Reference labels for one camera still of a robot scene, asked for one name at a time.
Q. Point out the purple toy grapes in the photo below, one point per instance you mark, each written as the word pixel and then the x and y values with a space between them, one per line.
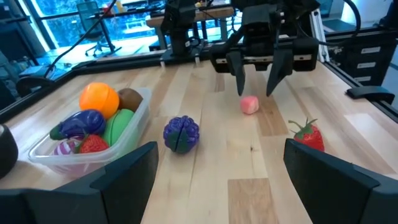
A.
pixel 183 132

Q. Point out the potted succulent plant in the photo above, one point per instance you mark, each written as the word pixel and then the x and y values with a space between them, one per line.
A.
pixel 7 149

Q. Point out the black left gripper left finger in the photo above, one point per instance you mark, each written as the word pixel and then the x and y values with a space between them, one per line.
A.
pixel 130 186

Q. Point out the clear plastic tupperware container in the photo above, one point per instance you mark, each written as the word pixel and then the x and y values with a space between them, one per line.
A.
pixel 93 163

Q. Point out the wooden background table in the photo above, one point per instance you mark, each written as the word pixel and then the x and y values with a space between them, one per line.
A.
pixel 214 14

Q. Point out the black drawer cabinet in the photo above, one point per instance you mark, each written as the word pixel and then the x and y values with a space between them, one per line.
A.
pixel 370 62

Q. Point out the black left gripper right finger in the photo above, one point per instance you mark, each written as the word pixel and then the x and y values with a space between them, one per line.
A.
pixel 326 193

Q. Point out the pink squishy toy cube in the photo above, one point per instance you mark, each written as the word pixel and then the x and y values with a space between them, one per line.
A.
pixel 249 105

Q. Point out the dark green toy fruit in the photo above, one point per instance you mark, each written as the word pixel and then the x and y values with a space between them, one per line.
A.
pixel 119 124

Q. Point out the brown toy kiwi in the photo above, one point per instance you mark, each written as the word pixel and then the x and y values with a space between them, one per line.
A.
pixel 130 99

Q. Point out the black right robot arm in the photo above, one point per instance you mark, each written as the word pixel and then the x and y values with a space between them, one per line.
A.
pixel 180 21

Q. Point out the silver aluminium extrusion piece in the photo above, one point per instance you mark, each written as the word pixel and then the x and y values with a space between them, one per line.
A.
pixel 318 34

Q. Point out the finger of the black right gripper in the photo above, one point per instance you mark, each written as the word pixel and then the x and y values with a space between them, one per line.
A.
pixel 281 68
pixel 238 71

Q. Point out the purple white striped toy onion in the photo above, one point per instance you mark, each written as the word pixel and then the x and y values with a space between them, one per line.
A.
pixel 65 147

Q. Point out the black frame clamp tab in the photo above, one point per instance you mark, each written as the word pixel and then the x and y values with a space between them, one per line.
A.
pixel 370 93

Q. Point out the grey office chair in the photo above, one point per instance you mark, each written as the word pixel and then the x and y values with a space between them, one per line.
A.
pixel 88 12

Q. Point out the purple toy eggplant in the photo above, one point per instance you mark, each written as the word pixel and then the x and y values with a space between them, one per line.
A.
pixel 81 123

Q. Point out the red toy strawberry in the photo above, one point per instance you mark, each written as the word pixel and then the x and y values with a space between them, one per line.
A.
pixel 93 144
pixel 311 138

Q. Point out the orange toy fruit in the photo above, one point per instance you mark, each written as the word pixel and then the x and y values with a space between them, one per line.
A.
pixel 99 99

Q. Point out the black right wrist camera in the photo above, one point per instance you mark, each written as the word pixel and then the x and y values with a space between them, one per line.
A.
pixel 261 21

